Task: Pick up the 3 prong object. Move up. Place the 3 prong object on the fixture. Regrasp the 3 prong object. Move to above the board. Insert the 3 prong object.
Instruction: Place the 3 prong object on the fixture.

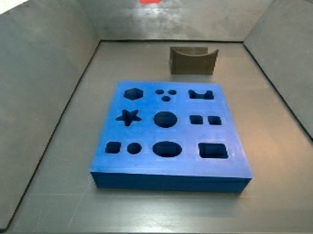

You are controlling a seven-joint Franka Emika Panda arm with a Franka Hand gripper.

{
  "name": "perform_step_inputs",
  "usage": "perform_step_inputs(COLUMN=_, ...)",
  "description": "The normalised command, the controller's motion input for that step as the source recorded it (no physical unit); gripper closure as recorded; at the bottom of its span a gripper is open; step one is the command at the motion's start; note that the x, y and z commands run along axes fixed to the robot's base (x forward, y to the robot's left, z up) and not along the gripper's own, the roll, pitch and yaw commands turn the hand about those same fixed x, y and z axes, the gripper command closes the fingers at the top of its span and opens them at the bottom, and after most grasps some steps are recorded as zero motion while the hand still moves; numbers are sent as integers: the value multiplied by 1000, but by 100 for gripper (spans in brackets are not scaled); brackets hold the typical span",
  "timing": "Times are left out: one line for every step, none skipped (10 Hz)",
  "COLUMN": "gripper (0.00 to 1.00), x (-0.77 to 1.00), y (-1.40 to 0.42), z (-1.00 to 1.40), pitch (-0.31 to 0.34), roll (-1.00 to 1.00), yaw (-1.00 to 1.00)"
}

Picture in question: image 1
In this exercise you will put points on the black curved fixture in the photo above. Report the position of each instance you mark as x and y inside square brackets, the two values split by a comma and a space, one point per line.
[192, 60]

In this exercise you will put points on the blue shape sorter block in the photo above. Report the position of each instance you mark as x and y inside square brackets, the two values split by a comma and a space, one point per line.
[170, 140]

